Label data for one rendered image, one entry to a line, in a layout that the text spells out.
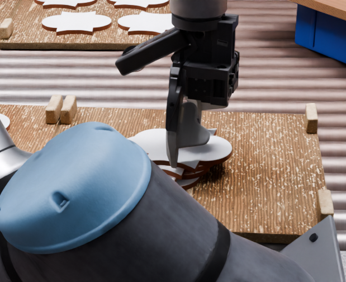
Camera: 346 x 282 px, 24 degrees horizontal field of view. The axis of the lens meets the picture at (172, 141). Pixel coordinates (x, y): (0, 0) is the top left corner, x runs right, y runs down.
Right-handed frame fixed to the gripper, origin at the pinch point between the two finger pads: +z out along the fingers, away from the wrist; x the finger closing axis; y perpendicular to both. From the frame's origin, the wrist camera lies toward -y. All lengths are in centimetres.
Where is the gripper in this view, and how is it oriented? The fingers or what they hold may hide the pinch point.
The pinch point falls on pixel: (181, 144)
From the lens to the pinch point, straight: 117.3
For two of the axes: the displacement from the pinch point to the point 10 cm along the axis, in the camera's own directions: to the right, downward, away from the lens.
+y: 9.6, 1.3, -2.5
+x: 2.9, -4.5, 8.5
